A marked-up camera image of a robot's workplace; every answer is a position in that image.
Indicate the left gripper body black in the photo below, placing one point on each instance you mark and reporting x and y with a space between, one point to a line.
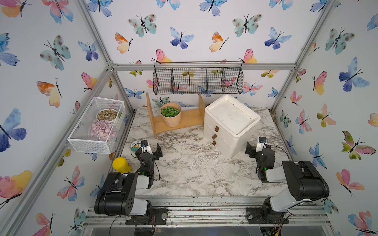
150 155

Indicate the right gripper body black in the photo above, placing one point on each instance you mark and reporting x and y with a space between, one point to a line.
255 151

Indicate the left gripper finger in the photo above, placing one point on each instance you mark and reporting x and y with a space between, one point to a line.
157 154
139 149

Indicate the white plastic drawer unit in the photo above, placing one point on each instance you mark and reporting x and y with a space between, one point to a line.
229 125

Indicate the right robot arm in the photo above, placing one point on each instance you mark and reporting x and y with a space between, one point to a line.
304 182

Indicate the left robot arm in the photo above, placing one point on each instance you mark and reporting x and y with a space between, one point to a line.
117 196

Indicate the round green tin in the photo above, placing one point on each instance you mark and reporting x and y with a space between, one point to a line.
136 145

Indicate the yellow plastic toy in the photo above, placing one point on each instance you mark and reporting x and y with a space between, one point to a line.
121 165

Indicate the pile of pink slices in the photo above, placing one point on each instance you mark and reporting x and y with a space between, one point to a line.
103 130

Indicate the peach pot with greens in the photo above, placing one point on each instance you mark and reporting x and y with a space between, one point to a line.
171 114

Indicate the bowl of seeds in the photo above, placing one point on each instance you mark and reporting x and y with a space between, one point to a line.
109 115

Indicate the wooden shelf rack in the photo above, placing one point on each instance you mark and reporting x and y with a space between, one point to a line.
161 124

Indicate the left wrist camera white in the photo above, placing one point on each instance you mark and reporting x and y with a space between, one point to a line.
145 147

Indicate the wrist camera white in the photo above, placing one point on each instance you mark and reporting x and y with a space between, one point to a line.
261 143
145 147

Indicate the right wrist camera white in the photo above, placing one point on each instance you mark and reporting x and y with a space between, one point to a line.
261 143

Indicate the white mesh wall basket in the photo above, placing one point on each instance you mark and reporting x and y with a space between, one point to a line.
81 138

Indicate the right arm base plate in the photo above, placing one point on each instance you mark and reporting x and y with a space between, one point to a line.
259 215

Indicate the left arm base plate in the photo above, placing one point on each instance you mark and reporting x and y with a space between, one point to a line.
153 217

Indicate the black wire wall basket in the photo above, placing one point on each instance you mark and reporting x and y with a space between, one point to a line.
203 78

